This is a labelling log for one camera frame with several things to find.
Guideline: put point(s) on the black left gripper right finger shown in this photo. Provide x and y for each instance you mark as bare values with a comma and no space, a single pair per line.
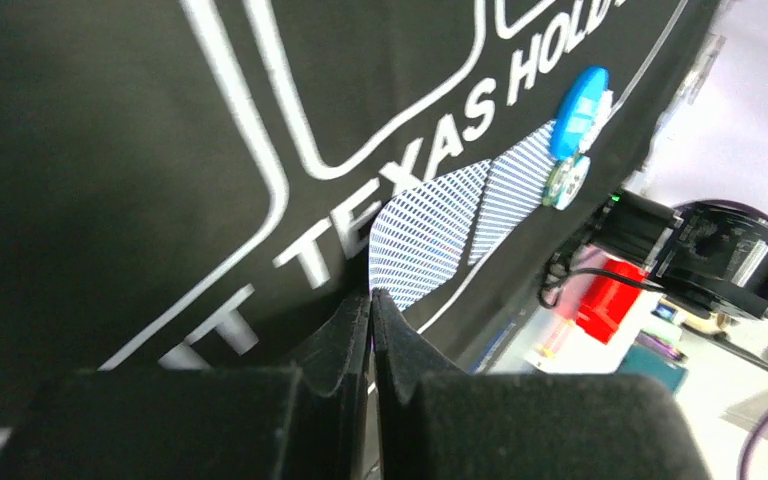
438,422

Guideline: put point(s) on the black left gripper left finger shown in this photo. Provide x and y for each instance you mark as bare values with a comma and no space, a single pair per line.
301,419

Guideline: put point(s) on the blue-backed playing card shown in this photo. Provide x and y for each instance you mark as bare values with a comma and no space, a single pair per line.
418,239
514,189

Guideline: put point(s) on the white light-blue ten chip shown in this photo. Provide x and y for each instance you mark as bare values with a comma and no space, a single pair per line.
579,168

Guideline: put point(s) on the blue small blind button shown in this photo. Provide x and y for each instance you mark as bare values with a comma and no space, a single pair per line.
577,112

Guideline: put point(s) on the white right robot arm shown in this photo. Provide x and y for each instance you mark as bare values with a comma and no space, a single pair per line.
706,257

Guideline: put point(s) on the red box outside table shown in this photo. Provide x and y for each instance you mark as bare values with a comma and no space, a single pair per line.
604,306

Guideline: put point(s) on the black poker felt mat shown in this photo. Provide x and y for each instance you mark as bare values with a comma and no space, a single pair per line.
192,184

